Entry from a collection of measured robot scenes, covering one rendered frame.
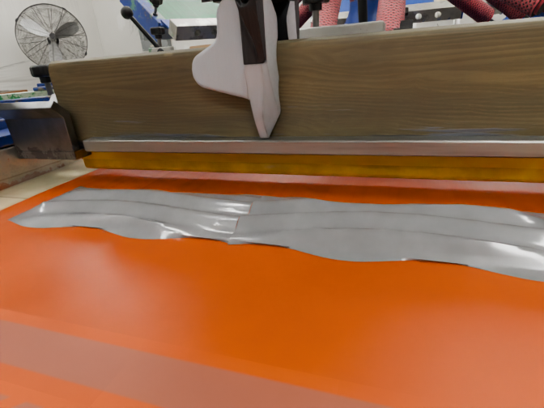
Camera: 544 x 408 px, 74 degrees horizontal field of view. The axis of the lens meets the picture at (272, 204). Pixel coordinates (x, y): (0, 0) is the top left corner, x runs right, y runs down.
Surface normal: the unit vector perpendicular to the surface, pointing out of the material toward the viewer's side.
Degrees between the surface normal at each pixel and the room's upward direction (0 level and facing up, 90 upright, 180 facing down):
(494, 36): 90
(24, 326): 0
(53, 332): 0
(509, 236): 30
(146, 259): 0
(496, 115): 90
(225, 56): 84
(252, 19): 103
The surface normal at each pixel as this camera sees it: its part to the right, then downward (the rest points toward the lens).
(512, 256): -0.25, -0.53
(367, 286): -0.07, -0.91
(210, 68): -0.32, 0.30
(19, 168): 0.95, 0.06
